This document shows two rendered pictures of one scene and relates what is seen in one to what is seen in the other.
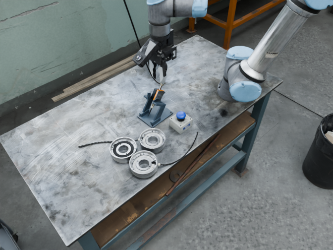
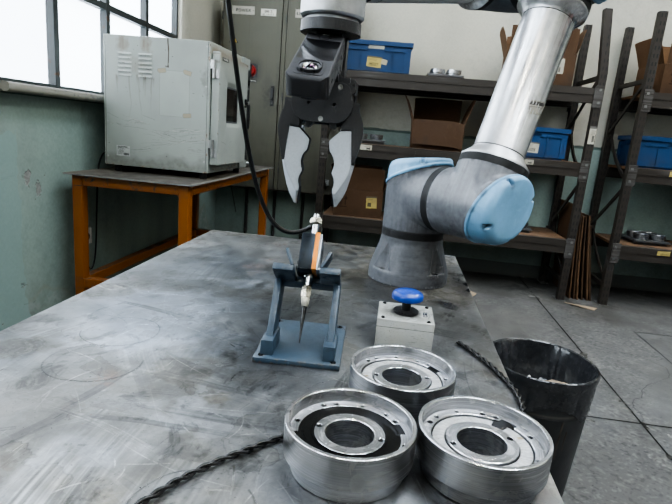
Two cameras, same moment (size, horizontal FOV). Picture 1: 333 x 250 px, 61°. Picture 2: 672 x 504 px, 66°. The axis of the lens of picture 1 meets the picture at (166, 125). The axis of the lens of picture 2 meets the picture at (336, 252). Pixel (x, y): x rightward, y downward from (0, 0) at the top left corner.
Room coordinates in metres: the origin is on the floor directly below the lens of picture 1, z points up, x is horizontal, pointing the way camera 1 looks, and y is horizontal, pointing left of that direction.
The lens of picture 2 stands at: (0.42, 0.44, 1.06)
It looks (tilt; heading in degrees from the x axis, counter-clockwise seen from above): 13 degrees down; 317
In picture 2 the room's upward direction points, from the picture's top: 5 degrees clockwise
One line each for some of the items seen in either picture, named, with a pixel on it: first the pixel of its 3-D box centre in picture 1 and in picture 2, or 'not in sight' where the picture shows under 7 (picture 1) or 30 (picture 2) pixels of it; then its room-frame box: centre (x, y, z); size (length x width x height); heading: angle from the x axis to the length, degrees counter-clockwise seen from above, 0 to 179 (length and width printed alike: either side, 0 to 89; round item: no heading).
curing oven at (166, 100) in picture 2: not in sight; (188, 111); (3.11, -0.90, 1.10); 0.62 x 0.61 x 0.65; 131
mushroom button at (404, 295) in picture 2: (181, 117); (406, 308); (0.81, -0.06, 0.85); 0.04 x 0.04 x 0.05
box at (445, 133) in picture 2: not in sight; (436, 123); (2.90, -2.81, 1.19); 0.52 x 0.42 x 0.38; 41
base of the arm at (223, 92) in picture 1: (234, 83); (410, 252); (1.02, -0.32, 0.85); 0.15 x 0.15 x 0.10
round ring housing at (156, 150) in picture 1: (152, 141); (400, 384); (0.71, 0.06, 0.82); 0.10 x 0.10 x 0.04
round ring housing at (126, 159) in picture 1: (123, 150); (348, 442); (0.67, 0.17, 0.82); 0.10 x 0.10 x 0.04
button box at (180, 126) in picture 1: (182, 121); (404, 325); (0.81, -0.07, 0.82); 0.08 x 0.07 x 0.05; 131
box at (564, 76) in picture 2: not in sight; (536, 58); (2.40, -3.22, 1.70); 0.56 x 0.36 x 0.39; 36
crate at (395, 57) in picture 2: not in sight; (375, 60); (3.29, -2.49, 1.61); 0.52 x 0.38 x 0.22; 44
